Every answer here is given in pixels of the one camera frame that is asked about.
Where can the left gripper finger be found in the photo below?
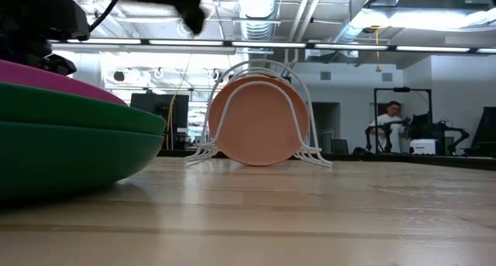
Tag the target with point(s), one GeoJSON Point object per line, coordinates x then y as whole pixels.
{"type": "Point", "coordinates": [60, 64]}

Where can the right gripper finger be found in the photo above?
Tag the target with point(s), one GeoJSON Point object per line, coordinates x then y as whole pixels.
{"type": "Point", "coordinates": [193, 18]}

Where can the magenta plate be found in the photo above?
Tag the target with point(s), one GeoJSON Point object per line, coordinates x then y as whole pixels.
{"type": "Point", "coordinates": [58, 81]}

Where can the shallow green plate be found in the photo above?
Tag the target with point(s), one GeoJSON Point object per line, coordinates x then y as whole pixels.
{"type": "Point", "coordinates": [77, 111]}

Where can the deep green bowl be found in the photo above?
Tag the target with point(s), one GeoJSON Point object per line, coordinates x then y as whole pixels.
{"type": "Point", "coordinates": [58, 161]}

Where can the orange plate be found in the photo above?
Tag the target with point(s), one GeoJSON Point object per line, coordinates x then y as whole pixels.
{"type": "Point", "coordinates": [257, 126]}

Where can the background black robot arm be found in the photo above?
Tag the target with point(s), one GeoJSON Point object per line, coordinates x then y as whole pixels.
{"type": "Point", "coordinates": [461, 134]}
{"type": "Point", "coordinates": [387, 124]}

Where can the ceiling strip light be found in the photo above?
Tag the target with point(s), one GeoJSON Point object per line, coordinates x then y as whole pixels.
{"type": "Point", "coordinates": [350, 47]}
{"type": "Point", "coordinates": [432, 49]}
{"type": "Point", "coordinates": [269, 45]}
{"type": "Point", "coordinates": [186, 43]}
{"type": "Point", "coordinates": [487, 50]}
{"type": "Point", "coordinates": [116, 41]}

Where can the black monitor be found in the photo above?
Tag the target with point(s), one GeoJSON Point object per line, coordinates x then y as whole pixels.
{"type": "Point", "coordinates": [430, 130]}
{"type": "Point", "coordinates": [155, 101]}

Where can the black chair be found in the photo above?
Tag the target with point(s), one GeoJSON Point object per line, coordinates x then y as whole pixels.
{"type": "Point", "coordinates": [339, 146]}

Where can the person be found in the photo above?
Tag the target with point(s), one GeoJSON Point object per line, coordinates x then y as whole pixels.
{"type": "Point", "coordinates": [387, 118]}

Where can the white printer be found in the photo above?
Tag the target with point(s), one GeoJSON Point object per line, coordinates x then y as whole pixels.
{"type": "Point", "coordinates": [423, 147]}

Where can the black slanted panel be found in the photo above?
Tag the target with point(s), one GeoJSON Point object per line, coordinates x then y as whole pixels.
{"type": "Point", "coordinates": [486, 134]}

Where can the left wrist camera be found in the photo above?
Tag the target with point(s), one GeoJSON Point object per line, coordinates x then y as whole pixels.
{"type": "Point", "coordinates": [62, 19]}

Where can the corrugated silver air duct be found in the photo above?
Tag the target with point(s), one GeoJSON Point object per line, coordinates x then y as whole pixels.
{"type": "Point", "coordinates": [259, 25]}

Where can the wall air vent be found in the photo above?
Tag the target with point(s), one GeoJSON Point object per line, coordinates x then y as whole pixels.
{"type": "Point", "coordinates": [325, 76]}
{"type": "Point", "coordinates": [387, 77]}

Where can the smooth silver air duct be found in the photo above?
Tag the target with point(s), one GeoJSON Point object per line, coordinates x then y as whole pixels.
{"type": "Point", "coordinates": [348, 31]}

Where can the black metal stand frame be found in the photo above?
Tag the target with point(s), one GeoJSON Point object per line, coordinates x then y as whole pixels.
{"type": "Point", "coordinates": [401, 89]}

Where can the black aluminium table frame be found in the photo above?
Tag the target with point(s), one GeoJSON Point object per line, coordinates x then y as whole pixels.
{"type": "Point", "coordinates": [465, 163]}

